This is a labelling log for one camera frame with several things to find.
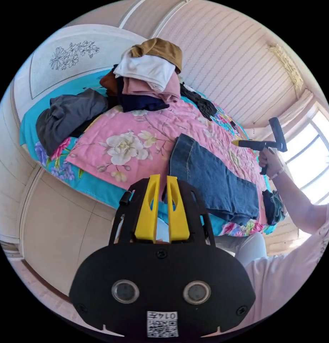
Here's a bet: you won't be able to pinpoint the dark folded garment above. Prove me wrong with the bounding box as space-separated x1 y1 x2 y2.
261 189 287 226

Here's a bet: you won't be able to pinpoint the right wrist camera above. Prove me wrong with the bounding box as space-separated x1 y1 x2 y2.
268 117 288 153

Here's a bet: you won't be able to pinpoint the person's right hand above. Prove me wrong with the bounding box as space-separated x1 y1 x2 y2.
258 148 285 180

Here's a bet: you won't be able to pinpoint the pile of clothes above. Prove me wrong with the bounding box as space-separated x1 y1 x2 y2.
99 37 218 121

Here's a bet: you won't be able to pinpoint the dark grey garment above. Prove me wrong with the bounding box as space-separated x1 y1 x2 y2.
35 88 109 157

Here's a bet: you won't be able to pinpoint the person's body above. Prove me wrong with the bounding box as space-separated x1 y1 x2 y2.
214 199 329 332

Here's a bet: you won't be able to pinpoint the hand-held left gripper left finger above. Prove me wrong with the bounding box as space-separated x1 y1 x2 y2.
134 174 161 240

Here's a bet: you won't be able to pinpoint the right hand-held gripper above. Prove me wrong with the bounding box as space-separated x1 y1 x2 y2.
231 139 278 175

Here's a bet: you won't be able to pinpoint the window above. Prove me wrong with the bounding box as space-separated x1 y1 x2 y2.
281 106 329 205

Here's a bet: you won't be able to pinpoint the person's right forearm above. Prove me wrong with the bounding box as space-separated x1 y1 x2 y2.
271 167 329 234

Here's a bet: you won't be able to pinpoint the bed with pink floral quilt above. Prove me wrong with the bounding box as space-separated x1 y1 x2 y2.
14 25 284 238

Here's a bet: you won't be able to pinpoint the dark blue jeans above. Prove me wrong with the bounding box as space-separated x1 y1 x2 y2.
168 133 260 226

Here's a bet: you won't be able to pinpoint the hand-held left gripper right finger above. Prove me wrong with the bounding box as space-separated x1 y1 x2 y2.
166 175 191 242

